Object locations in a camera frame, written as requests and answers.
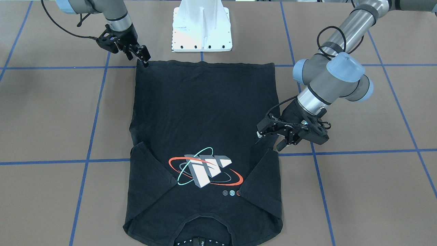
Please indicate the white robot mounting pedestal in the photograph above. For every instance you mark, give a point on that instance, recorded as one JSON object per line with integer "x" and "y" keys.
{"x": 201, "y": 26}

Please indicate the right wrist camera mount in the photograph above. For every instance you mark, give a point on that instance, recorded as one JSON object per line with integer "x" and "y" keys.
{"x": 107, "y": 41}

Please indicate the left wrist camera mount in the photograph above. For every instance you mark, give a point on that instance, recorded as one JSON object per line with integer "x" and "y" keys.
{"x": 314, "y": 130}

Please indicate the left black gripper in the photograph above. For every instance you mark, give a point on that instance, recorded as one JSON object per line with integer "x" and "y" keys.
{"x": 292, "y": 113}

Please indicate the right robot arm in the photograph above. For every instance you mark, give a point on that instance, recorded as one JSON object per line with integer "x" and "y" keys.
{"x": 114, "y": 11}

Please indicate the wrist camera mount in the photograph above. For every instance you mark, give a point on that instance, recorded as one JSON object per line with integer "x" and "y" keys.
{"x": 107, "y": 41}
{"x": 314, "y": 130}

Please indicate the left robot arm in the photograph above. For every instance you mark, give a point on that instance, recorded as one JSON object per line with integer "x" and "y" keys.
{"x": 330, "y": 74}

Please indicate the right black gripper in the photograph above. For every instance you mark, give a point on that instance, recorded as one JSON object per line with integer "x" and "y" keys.
{"x": 128, "y": 36}

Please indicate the black printed t-shirt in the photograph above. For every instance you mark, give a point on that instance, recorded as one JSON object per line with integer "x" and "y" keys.
{"x": 199, "y": 173}

